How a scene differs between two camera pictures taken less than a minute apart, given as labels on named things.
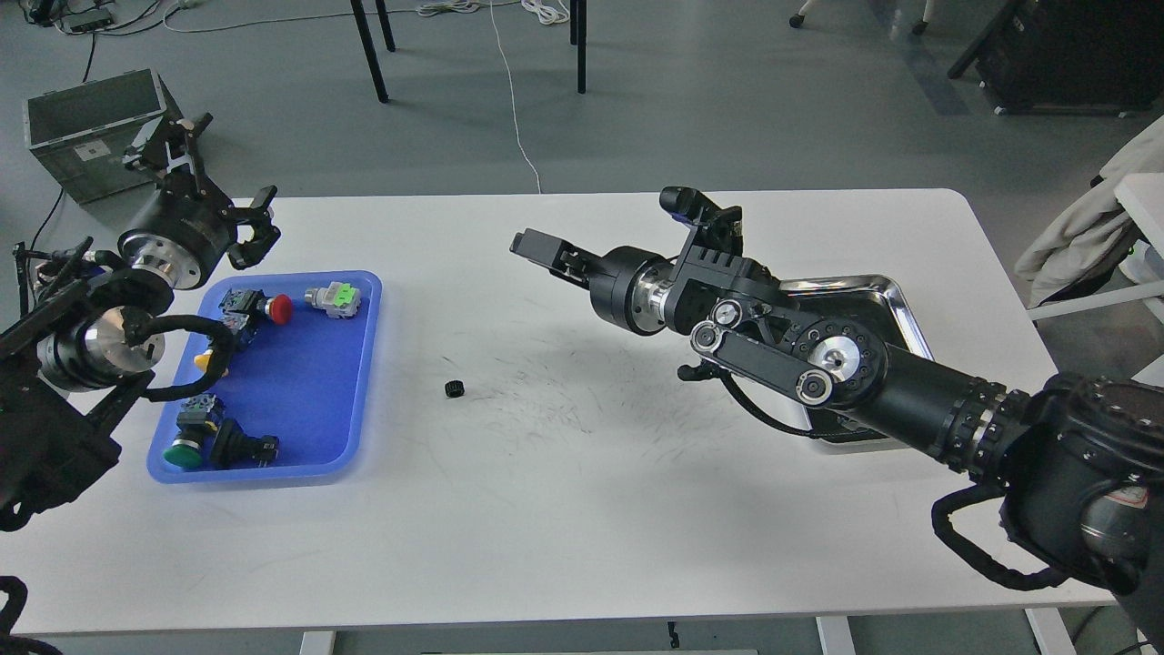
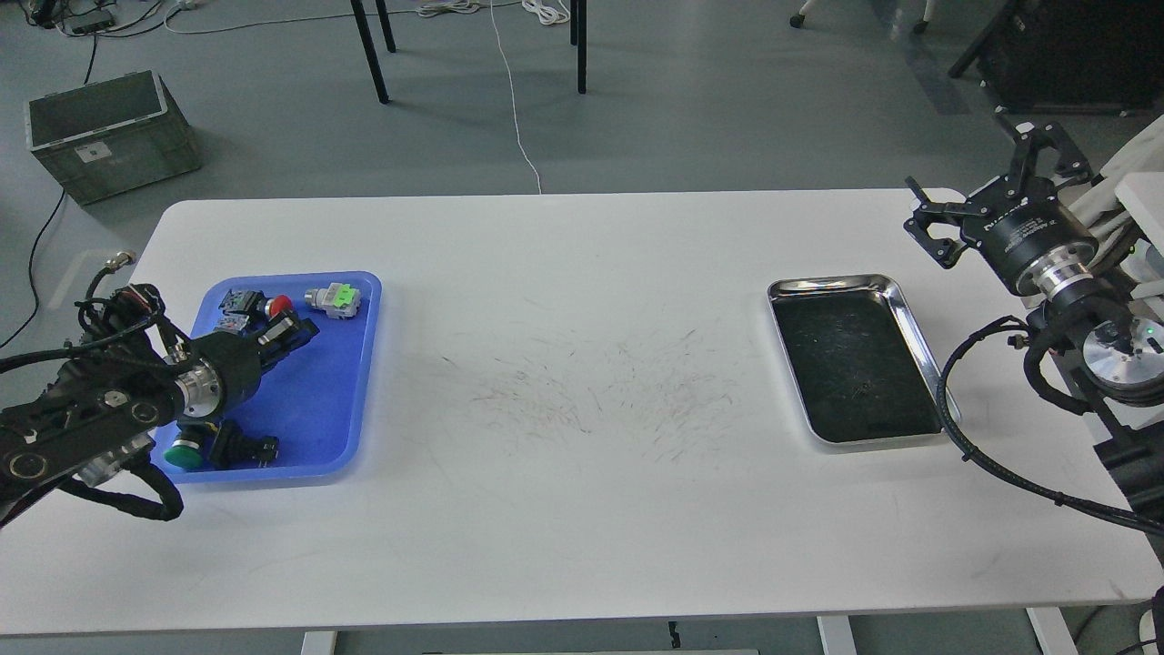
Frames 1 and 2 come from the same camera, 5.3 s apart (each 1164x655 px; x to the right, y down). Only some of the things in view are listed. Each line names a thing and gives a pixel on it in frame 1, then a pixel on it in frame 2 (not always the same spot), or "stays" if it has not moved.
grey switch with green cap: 340,300 stays
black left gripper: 185,235 -> 241,362
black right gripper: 629,287 -> 1020,217
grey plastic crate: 80,134 stays
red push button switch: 243,308 stays
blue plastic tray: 309,387 stays
